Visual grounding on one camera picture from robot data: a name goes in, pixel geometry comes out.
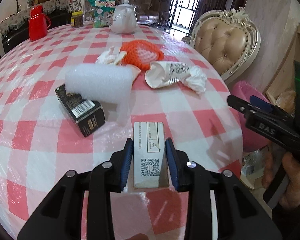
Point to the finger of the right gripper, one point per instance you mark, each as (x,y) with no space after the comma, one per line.
(240,105)
(261,104)

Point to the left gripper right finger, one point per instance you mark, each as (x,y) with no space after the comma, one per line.
(239,214)

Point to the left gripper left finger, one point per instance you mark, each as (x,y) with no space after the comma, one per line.
(59,215)

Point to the crushed paper cup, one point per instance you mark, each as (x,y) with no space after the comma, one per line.
(166,73)

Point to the small grey QR carton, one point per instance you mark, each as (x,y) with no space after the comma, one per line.
(150,164)

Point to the black cardboard box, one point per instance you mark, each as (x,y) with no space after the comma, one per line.
(88,115)

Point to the orange foam net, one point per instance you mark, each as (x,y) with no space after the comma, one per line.
(141,53)

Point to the white foam block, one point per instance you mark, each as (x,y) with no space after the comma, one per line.
(105,83)

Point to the white tissue wad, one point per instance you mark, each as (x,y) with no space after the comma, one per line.
(195,80)

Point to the person's right hand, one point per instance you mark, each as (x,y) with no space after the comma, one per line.
(281,178)

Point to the bread bag on shelf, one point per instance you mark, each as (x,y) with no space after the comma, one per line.
(286,100)

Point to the beige tufted ornate chair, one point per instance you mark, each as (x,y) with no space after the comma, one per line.
(228,39)

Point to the red white checkered tablecloth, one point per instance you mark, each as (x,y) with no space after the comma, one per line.
(39,142)

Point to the crumpled white tissue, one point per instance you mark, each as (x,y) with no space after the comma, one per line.
(111,56)

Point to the white ceramic teapot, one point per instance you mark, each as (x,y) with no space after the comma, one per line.
(124,19)

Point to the green snack bag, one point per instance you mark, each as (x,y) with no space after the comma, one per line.
(103,11)

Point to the yellow lid jar centre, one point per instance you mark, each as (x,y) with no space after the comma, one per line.
(77,19)

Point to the black piano with lace cover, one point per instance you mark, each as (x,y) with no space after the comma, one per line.
(14,29)

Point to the red thermos jug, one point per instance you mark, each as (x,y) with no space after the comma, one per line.
(38,23)

